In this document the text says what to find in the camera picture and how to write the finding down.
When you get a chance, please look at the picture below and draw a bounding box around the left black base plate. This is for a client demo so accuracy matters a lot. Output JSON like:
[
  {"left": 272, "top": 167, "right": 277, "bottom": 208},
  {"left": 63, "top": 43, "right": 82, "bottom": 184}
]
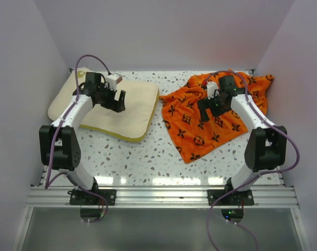
[{"left": 67, "top": 189, "right": 116, "bottom": 206}]

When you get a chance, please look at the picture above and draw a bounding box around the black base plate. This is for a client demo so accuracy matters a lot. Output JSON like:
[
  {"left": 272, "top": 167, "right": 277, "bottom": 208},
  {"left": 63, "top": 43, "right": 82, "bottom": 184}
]
[
  {"left": 207, "top": 189, "right": 254, "bottom": 206},
  {"left": 67, "top": 189, "right": 116, "bottom": 206}
]

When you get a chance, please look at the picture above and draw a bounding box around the orange patterned pillowcase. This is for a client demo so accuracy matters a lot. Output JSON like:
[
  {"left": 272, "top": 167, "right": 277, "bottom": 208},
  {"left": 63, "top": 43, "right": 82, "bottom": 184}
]
[{"left": 159, "top": 69, "right": 275, "bottom": 164}]

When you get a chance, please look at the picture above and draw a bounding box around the cream pillow yellow edge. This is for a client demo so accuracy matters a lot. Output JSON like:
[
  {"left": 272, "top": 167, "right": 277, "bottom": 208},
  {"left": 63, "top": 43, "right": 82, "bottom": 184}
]
[{"left": 48, "top": 70, "right": 159, "bottom": 142}]

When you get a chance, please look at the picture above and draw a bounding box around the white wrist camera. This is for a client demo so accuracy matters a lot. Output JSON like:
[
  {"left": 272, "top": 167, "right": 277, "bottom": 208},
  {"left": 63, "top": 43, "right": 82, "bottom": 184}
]
[
  {"left": 206, "top": 82, "right": 218, "bottom": 99},
  {"left": 105, "top": 73, "right": 122, "bottom": 90}
]

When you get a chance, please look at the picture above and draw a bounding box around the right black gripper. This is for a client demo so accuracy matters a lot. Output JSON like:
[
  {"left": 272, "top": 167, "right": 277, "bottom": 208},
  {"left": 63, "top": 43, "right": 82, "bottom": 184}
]
[{"left": 197, "top": 93, "right": 231, "bottom": 123}]

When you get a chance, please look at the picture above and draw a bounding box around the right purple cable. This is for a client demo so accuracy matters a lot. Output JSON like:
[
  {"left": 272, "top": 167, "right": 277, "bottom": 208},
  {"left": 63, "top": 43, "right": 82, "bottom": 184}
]
[{"left": 204, "top": 70, "right": 301, "bottom": 251}]

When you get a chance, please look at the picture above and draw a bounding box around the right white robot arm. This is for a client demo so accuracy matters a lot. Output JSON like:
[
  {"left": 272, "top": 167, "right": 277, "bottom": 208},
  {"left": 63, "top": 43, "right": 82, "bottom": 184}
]
[{"left": 197, "top": 75, "right": 287, "bottom": 206}]

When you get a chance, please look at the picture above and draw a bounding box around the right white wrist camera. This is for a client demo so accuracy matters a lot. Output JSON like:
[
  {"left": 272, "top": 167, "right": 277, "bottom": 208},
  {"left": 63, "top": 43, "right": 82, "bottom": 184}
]
[{"left": 206, "top": 82, "right": 218, "bottom": 99}]

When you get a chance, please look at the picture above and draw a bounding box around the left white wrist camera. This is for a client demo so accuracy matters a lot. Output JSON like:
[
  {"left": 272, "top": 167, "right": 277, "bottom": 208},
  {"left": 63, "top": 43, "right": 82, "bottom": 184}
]
[{"left": 105, "top": 73, "right": 122, "bottom": 90}]

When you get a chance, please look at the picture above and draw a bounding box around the aluminium mounting rail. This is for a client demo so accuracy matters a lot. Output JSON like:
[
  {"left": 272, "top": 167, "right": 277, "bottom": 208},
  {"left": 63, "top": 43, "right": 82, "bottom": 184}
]
[{"left": 25, "top": 186, "right": 299, "bottom": 209}]

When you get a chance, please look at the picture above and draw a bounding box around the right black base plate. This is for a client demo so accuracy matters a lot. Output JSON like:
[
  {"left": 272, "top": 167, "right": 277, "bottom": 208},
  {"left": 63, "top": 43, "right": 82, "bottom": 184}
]
[{"left": 207, "top": 189, "right": 254, "bottom": 206}]

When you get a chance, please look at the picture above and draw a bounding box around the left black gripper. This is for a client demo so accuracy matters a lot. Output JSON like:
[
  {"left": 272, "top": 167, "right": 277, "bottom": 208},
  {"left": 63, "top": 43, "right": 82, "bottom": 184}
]
[{"left": 97, "top": 83, "right": 125, "bottom": 113}]

